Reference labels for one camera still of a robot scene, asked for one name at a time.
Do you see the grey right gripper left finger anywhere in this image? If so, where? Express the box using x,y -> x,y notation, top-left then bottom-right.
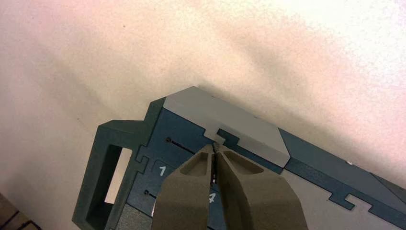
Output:
151,144 -> 216,230

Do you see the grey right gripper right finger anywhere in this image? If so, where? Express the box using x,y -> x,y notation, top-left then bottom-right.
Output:
216,146 -> 309,230

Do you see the dark teal grey control box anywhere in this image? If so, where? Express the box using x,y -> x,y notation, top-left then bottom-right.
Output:
72,86 -> 406,230

